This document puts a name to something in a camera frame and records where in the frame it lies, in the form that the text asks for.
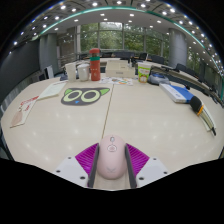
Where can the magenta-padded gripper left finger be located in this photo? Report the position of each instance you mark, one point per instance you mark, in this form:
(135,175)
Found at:
(70,168)

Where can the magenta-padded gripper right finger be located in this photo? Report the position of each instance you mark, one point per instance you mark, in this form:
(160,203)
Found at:
(151,169)

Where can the pink computer mouse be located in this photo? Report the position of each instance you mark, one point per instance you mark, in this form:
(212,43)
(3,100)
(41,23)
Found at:
(112,160)

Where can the dark cat-face mouse pad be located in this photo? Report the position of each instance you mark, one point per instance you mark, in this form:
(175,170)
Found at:
(85,96)

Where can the red and white booklet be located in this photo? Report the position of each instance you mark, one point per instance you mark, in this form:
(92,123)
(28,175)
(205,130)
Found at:
(24,111)

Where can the white paper sheet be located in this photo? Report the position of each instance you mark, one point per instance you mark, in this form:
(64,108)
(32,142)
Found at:
(209,116)

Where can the blue and white book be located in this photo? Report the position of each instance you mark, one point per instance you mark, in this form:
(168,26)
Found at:
(176,93)

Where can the white paper booklet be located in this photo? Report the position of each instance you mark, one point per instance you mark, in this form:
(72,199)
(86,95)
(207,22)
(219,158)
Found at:
(52,90)

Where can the dark gooseneck microphone base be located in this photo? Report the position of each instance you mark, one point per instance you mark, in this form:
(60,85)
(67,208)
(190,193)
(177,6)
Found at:
(158,79)

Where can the black gooseneck desk microphone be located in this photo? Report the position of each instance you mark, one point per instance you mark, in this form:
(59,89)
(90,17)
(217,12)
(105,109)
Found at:
(63,77)

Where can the colourful sticker sheet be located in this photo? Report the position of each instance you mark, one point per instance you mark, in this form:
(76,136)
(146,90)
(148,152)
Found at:
(116,81)

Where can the green-printed paper drink cup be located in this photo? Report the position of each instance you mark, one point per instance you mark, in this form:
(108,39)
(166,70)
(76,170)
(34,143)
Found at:
(144,74)

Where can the curved conference table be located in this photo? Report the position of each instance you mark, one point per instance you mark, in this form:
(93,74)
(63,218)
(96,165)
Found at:
(180,77)

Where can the white paper cup stack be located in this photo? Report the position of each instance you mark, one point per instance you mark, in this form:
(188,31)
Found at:
(71,72)

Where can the white lidded ceramic mug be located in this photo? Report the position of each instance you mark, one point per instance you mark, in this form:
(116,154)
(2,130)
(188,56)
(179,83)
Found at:
(83,72)

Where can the white floor cabinet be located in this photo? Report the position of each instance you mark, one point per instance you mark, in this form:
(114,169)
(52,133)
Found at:
(49,72)

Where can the cream cardboard box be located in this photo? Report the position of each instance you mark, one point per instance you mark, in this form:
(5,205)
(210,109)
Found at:
(120,70)

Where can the red bottle with green band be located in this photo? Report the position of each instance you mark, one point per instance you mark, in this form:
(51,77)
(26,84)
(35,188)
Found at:
(95,66)

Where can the dark office chairs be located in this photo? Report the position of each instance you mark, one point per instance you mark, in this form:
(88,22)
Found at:
(181,67)

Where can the ceiling lights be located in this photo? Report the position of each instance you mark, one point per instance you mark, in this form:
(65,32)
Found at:
(95,4)

